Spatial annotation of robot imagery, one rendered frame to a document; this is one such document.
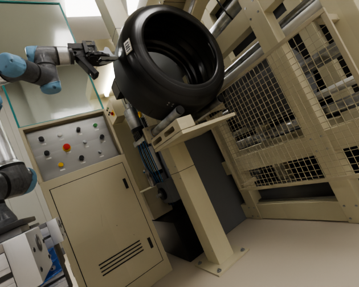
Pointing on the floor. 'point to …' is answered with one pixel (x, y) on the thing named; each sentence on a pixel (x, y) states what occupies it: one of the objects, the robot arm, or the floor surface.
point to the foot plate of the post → (217, 270)
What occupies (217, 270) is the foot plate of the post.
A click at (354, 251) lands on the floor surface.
